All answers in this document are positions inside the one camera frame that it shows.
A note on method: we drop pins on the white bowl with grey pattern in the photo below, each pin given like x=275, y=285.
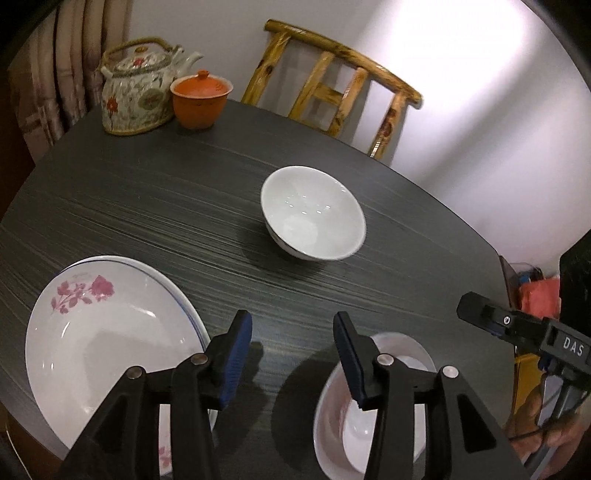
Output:
x=314, y=217

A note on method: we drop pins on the red bag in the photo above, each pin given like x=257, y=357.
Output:
x=540, y=297

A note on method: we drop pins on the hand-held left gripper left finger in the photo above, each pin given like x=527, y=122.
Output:
x=233, y=364

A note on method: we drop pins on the white bowl with pink pattern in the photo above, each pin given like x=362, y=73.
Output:
x=360, y=431

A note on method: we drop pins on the white bowl with pink outside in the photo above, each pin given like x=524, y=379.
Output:
x=328, y=431

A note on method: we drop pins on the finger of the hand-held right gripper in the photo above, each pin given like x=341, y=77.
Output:
x=480, y=309

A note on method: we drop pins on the floral ceramic teapot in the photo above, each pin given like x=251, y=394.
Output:
x=134, y=97

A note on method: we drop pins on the medium pink-flowered white plate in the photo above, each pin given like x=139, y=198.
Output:
x=101, y=350

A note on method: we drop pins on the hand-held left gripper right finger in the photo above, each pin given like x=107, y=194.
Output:
x=353, y=364

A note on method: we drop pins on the orange lidded cup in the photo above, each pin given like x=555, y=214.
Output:
x=196, y=104

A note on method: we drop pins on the wooden chair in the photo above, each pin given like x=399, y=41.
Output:
x=323, y=87

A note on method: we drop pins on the beige patterned curtain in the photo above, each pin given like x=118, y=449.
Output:
x=60, y=78

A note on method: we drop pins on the person's right hand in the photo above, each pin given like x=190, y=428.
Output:
x=524, y=415

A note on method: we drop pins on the large purple-flowered white plate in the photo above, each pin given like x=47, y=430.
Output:
x=191, y=314

